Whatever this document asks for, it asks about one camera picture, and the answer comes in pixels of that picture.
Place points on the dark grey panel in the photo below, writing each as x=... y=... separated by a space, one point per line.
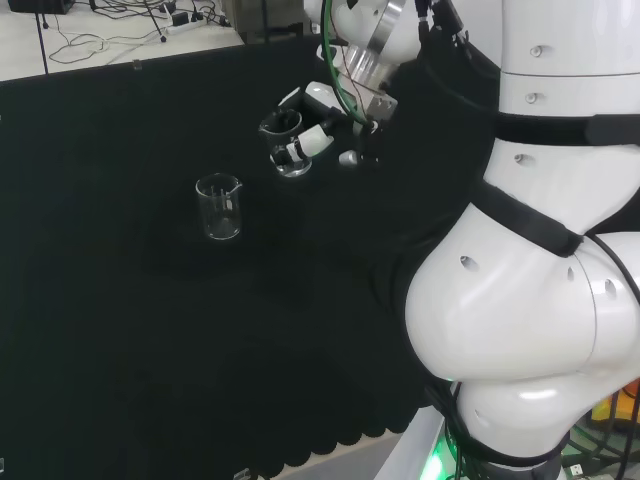
x=265 y=20

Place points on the yellow stop button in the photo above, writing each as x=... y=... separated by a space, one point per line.
x=622 y=400

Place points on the black case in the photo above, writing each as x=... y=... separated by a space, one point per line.
x=40 y=6

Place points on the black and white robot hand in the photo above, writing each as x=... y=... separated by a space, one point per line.
x=320 y=100

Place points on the white power strip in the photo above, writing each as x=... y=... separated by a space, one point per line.
x=174 y=29

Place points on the clear glass beaker with graduations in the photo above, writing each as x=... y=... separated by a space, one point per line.
x=295 y=171

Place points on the black tripod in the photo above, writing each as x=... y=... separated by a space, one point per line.
x=44 y=40
x=159 y=25

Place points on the black bench cloth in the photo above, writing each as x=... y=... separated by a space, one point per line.
x=100 y=250

